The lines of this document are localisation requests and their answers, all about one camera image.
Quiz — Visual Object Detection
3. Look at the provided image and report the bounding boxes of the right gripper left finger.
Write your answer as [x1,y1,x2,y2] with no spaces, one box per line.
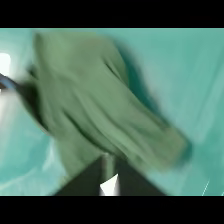
[54,155,105,197]

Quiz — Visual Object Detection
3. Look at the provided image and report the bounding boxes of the green shirt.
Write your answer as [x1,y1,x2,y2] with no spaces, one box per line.
[17,29,192,184]

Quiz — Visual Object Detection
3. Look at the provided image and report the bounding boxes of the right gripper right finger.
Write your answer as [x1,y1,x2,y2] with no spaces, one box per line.
[114,157,167,197]

